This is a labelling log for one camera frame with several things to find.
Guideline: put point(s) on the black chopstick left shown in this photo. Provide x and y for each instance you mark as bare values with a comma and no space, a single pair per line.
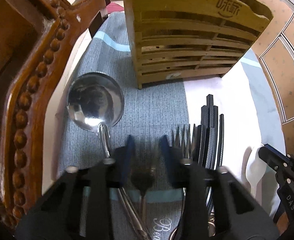
203,131

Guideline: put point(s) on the steel fork shiny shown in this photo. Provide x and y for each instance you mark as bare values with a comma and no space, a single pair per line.
184,139

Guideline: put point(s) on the carved wooden chair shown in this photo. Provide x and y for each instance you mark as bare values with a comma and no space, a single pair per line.
36,40

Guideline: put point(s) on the grey white striped tablecloth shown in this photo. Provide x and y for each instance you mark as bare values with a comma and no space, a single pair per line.
243,96

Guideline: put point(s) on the steel fork dark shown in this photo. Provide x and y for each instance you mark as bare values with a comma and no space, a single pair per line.
143,179

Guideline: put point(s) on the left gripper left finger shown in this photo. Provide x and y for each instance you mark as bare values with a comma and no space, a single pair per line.
122,156

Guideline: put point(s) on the wooden utensil holder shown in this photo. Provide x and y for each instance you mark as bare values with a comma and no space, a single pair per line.
175,39

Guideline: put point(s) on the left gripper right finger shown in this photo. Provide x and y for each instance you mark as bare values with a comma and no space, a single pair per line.
172,159

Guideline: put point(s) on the large steel spoon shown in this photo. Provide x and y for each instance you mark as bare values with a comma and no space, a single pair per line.
95,103

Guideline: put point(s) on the black chopstick long top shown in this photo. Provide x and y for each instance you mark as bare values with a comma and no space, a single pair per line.
210,130

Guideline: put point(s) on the black chopstick middle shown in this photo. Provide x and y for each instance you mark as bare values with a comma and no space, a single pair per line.
215,136

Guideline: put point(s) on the white ceramic spoon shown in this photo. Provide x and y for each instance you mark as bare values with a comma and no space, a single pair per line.
256,176

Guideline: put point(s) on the kitchen cabinets beige doors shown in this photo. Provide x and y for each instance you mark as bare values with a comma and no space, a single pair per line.
275,52

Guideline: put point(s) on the black chopstick separate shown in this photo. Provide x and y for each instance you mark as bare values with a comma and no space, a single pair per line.
221,141

